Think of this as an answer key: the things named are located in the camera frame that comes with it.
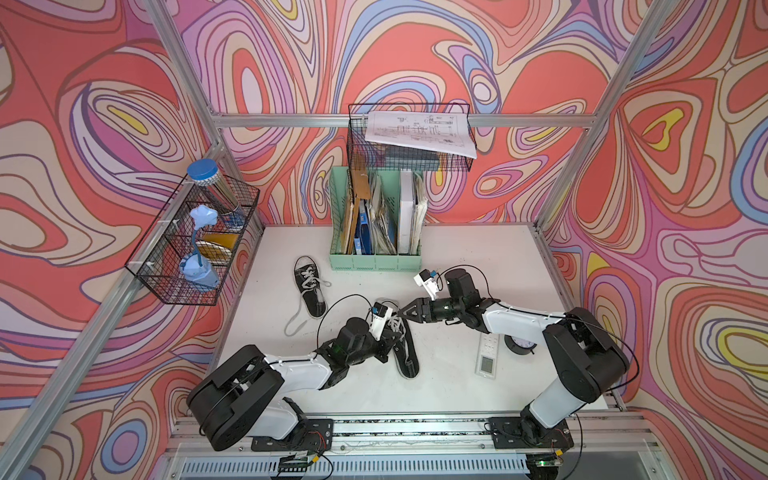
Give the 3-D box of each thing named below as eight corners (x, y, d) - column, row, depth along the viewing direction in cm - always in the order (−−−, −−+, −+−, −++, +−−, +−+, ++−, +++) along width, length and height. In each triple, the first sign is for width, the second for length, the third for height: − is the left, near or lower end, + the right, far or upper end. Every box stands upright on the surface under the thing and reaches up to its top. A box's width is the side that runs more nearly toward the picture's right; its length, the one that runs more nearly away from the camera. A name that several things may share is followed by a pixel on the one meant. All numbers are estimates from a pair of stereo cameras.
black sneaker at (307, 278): (305, 322, 94) (302, 316, 91) (292, 266, 108) (290, 259, 105) (331, 314, 96) (329, 307, 93) (315, 259, 110) (313, 252, 107)
